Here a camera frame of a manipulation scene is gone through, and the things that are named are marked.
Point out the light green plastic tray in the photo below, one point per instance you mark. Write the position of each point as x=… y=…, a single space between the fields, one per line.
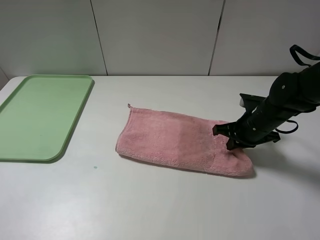
x=38 y=118

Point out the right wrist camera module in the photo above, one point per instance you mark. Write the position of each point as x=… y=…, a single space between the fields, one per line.
x=250 y=102

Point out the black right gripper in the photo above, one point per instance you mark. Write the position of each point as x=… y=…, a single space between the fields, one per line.
x=252 y=129

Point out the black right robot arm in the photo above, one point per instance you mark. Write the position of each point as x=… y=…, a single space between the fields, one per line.
x=290 y=95

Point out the pink terry towel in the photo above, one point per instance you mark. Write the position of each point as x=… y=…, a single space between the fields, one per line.
x=180 y=141

